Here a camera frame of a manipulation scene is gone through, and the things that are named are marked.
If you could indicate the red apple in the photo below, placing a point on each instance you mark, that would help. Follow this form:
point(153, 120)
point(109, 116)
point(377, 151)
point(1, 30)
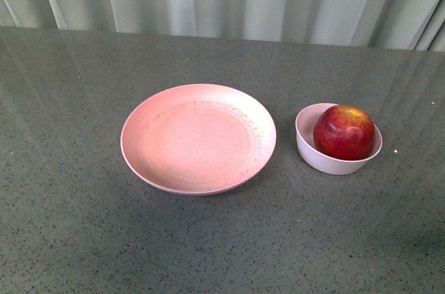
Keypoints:
point(344, 132)

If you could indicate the pink plate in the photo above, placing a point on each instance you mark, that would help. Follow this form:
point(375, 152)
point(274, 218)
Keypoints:
point(198, 139)

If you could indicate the pale pink bowl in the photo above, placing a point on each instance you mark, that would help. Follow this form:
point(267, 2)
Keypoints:
point(305, 122)

